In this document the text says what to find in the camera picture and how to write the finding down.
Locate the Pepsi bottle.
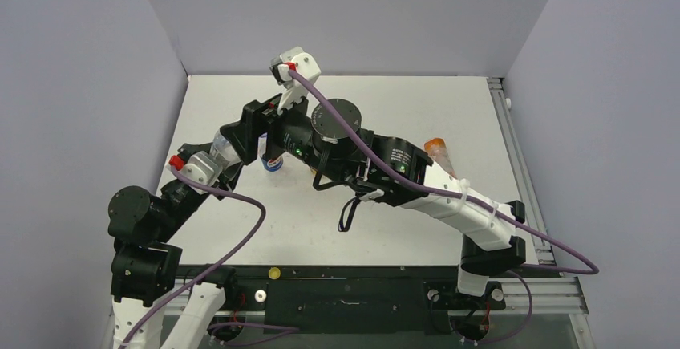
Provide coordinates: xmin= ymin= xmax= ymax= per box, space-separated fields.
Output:
xmin=258 ymin=134 xmax=283 ymax=172

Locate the yellow juice bottle cap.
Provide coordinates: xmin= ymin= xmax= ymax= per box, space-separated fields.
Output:
xmin=268 ymin=266 xmax=281 ymax=280

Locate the clear water bottle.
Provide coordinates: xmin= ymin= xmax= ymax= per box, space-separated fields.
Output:
xmin=209 ymin=131 xmax=241 ymax=169

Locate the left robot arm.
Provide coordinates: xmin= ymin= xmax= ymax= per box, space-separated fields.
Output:
xmin=107 ymin=179 xmax=209 ymax=348

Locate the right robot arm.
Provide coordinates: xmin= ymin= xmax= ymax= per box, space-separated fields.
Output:
xmin=210 ymin=97 xmax=527 ymax=306

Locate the orange drink bottle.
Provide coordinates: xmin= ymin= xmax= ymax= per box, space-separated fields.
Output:
xmin=424 ymin=137 xmax=457 ymax=178

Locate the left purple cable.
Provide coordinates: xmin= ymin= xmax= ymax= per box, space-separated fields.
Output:
xmin=119 ymin=168 xmax=302 ymax=349

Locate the purple cable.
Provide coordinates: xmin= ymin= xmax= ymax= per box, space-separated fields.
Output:
xmin=289 ymin=70 xmax=601 ymax=347
xmin=119 ymin=168 xmax=302 ymax=349

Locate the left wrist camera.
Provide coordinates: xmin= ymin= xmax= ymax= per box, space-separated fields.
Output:
xmin=168 ymin=151 xmax=225 ymax=187

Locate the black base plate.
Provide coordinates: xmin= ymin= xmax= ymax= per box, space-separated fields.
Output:
xmin=208 ymin=266 xmax=512 ymax=340

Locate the aluminium frame rail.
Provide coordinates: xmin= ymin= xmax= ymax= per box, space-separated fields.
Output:
xmin=488 ymin=78 xmax=588 ymax=315

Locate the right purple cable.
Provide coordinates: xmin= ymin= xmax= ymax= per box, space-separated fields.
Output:
xmin=289 ymin=70 xmax=601 ymax=347

